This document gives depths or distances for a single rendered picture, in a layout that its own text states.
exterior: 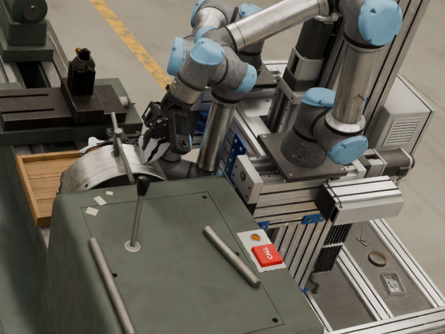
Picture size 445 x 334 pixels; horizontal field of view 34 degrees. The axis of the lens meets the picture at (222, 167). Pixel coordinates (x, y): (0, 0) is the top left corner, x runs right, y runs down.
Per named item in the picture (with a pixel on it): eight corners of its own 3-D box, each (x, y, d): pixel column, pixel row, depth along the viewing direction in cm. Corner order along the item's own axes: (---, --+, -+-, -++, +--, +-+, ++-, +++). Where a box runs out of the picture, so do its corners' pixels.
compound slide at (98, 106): (102, 120, 253) (104, 109, 250) (75, 123, 248) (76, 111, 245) (87, 87, 266) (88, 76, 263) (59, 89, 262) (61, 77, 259)
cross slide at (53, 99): (124, 122, 263) (126, 112, 260) (3, 131, 243) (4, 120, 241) (110, 93, 274) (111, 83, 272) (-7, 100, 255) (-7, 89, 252)
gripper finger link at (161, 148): (146, 155, 190) (163, 128, 187) (154, 169, 187) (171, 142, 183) (136, 153, 189) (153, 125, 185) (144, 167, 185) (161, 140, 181)
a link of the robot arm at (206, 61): (234, 59, 171) (206, 49, 166) (210, 95, 176) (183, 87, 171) (221, 41, 176) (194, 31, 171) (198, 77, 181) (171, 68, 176)
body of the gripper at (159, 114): (163, 124, 188) (186, 87, 183) (175, 145, 183) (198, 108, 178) (138, 118, 183) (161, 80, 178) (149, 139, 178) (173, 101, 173)
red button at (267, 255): (281, 266, 177) (283, 260, 176) (260, 270, 175) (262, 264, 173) (270, 248, 181) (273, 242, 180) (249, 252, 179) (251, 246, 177)
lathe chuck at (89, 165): (165, 234, 221) (175, 156, 201) (63, 255, 209) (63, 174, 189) (155, 213, 227) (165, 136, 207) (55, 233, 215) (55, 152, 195)
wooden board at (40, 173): (146, 212, 237) (148, 203, 235) (36, 227, 221) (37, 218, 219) (118, 154, 257) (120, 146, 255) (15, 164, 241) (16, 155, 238)
